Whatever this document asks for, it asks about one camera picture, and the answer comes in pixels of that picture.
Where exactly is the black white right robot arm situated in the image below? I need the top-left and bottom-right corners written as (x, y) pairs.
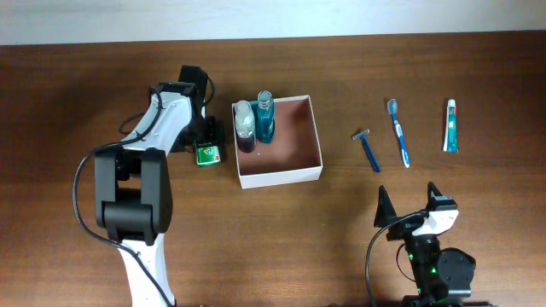
top-left (374, 182), bottom-right (476, 306)

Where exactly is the teal mouthwash bottle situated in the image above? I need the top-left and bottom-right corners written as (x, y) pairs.
top-left (257, 90), bottom-right (275, 143)

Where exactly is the blue disposable razor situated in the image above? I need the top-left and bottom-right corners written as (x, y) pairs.
top-left (351, 130), bottom-right (380, 173)

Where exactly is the green white toothpaste tube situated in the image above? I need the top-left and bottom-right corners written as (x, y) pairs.
top-left (443, 99), bottom-right (458, 153)

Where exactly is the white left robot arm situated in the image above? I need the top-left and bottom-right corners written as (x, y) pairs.
top-left (93, 66), bottom-right (224, 306)

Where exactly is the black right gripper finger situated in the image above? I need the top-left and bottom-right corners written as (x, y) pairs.
top-left (374, 185), bottom-right (398, 228)
top-left (427, 182), bottom-right (443, 201)

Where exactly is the green soap box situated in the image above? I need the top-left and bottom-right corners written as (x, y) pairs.
top-left (196, 145), bottom-right (222, 167)

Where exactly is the purple foam pump bottle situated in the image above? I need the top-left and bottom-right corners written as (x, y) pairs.
top-left (235, 101), bottom-right (257, 153)

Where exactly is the white open cardboard box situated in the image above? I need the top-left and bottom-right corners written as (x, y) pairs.
top-left (235, 95), bottom-right (323, 189)

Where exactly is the blue white toothbrush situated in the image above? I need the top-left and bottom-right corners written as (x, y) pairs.
top-left (386, 99), bottom-right (410, 168)

